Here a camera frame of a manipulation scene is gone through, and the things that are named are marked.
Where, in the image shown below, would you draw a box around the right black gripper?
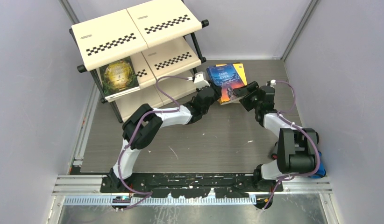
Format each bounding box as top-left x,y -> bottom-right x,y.
233,81 -> 262,112

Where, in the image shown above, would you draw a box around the blue Jane Eyre book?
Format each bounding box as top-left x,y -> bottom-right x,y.
206,63 -> 245,105

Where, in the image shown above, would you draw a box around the yellow book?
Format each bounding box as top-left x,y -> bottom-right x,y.
230,62 -> 248,85

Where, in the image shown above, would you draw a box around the cream three-tier shelf rack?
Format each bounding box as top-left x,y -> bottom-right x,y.
69,0 -> 209,122

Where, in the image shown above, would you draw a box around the green gold cover book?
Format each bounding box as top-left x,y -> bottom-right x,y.
96,56 -> 140,102

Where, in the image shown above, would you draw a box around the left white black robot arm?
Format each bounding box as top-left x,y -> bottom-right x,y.
109,85 -> 221,193

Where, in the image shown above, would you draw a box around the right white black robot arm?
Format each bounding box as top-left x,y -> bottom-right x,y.
233,80 -> 320,192

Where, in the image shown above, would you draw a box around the red black scissors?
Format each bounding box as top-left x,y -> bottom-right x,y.
270,142 -> 278,160

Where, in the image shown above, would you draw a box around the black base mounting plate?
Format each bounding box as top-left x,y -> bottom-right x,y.
100,173 -> 283,209

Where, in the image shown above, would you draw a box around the blue cloth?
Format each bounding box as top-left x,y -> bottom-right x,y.
309,152 -> 327,179

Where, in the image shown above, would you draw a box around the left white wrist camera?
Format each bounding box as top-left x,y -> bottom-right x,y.
187,72 -> 211,90

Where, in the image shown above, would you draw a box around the aluminium rail frame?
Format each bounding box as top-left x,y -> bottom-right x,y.
47,173 -> 339,224

